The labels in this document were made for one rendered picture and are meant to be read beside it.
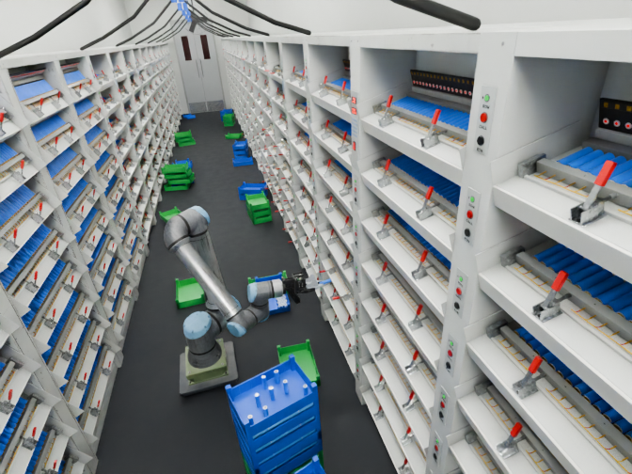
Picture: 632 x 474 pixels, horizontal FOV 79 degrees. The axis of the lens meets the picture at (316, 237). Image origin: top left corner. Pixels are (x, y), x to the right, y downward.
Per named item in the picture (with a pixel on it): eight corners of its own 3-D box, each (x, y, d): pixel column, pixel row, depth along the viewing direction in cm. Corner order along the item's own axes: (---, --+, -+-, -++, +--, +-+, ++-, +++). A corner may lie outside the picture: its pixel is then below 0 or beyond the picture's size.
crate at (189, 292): (177, 287, 309) (175, 278, 305) (203, 281, 314) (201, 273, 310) (178, 308, 284) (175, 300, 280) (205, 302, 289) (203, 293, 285)
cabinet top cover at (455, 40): (513, 55, 62) (516, 31, 60) (278, 42, 250) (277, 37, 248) (613, 46, 66) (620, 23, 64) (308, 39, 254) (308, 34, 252)
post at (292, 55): (302, 268, 322) (280, 36, 240) (299, 262, 330) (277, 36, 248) (324, 263, 326) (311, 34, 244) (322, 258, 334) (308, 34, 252)
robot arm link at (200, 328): (181, 345, 215) (175, 323, 205) (205, 326, 226) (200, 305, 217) (200, 357, 207) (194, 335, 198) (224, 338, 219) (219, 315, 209)
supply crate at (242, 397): (247, 439, 137) (244, 425, 133) (228, 400, 153) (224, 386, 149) (318, 399, 150) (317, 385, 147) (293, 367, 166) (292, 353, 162)
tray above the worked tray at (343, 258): (356, 296, 180) (348, 275, 173) (322, 238, 232) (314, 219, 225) (395, 277, 181) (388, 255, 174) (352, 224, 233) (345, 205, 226)
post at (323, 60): (324, 321, 262) (307, 36, 180) (321, 312, 270) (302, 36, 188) (353, 314, 266) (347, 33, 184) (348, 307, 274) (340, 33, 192)
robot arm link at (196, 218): (207, 328, 226) (166, 213, 192) (229, 311, 238) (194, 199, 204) (225, 337, 217) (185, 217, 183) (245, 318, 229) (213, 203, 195)
